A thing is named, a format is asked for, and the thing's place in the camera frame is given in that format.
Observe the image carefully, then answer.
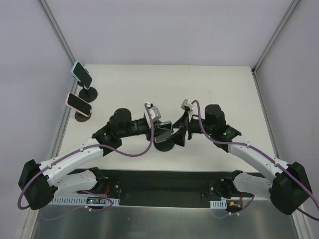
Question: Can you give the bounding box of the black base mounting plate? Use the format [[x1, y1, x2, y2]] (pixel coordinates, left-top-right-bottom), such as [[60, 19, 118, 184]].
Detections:
[[67, 169, 252, 209]]

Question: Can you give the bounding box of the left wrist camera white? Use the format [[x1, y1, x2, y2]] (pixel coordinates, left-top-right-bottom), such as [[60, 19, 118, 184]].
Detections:
[[144, 102, 161, 124]]

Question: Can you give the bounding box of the light blue case phone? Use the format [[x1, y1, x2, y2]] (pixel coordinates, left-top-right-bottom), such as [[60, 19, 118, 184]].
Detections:
[[71, 61, 93, 90]]

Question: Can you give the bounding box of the right white cable duct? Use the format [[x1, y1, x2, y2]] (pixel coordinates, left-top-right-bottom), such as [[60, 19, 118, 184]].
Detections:
[[209, 200, 227, 210]]

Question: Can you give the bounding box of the green case phone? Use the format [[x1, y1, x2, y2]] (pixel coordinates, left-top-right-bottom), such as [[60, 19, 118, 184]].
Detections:
[[154, 120, 173, 143]]

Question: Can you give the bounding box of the white cable duct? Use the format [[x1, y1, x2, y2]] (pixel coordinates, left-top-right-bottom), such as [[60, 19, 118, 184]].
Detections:
[[49, 196, 120, 207], [209, 200, 227, 210]]

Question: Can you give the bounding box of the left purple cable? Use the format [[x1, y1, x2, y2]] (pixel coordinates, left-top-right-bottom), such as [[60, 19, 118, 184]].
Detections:
[[17, 103, 157, 215]]

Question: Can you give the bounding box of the black stand with brown base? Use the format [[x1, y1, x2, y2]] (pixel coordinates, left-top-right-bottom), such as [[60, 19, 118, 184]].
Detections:
[[74, 112, 92, 122]]

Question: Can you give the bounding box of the black tall corner phone stand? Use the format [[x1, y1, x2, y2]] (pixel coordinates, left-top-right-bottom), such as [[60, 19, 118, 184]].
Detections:
[[154, 140, 175, 152]]

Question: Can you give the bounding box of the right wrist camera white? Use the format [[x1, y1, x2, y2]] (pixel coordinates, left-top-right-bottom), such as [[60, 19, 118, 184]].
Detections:
[[181, 99, 194, 120]]

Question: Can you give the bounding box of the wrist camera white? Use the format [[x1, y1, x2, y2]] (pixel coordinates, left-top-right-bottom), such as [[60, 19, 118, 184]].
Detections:
[[144, 102, 161, 124], [181, 99, 194, 120]]

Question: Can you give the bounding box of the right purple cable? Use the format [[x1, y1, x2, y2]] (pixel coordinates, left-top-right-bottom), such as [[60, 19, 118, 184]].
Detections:
[[190, 100, 319, 220]]

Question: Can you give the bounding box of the aluminium frame post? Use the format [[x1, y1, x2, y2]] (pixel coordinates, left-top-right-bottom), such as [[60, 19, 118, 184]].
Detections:
[[252, 0, 302, 75], [38, 0, 76, 65]]

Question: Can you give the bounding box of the black round base phone stand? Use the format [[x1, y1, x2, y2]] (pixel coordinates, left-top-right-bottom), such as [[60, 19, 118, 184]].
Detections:
[[77, 82, 98, 103]]

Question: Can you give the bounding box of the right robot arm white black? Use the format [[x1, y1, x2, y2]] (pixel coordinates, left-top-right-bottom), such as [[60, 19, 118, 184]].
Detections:
[[167, 100, 319, 215]]

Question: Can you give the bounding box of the pink case phone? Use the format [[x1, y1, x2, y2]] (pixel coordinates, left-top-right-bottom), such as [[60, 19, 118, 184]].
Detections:
[[65, 93, 92, 117]]

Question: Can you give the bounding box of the right aluminium frame post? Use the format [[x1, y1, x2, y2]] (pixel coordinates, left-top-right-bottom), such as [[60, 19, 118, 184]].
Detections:
[[252, 0, 302, 75]]

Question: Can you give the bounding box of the purple cable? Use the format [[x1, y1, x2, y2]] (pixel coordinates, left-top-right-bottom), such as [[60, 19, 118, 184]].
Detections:
[[17, 103, 157, 215], [190, 100, 319, 220]]

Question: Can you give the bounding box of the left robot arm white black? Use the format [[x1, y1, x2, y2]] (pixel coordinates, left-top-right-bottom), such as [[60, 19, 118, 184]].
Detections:
[[17, 103, 160, 210]]

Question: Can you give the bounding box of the left aluminium frame post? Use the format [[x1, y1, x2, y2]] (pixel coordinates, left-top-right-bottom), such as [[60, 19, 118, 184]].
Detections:
[[38, 0, 76, 65]]

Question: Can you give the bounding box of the left white cable duct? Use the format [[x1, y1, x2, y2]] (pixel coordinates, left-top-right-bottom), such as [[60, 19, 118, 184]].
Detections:
[[49, 196, 120, 207]]

